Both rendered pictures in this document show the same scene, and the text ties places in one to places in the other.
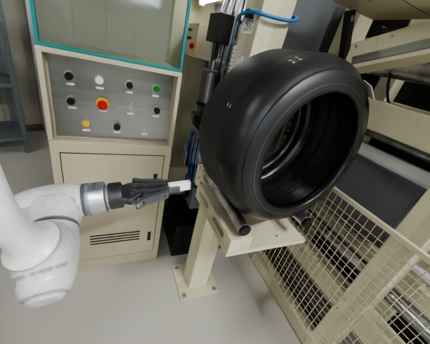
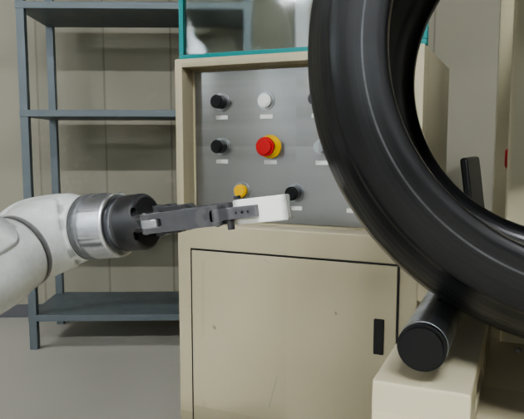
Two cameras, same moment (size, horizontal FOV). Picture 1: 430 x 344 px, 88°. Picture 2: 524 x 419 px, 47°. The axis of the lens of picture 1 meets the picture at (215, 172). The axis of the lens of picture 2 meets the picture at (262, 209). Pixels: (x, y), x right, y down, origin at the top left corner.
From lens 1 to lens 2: 0.58 m
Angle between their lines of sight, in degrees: 54
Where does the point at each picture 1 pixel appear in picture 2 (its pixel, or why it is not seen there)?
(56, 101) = (201, 152)
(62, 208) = (32, 212)
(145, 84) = not seen: hidden behind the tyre
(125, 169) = (304, 298)
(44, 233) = not seen: outside the picture
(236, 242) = (396, 395)
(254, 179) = (373, 107)
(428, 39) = not seen: outside the picture
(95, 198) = (87, 209)
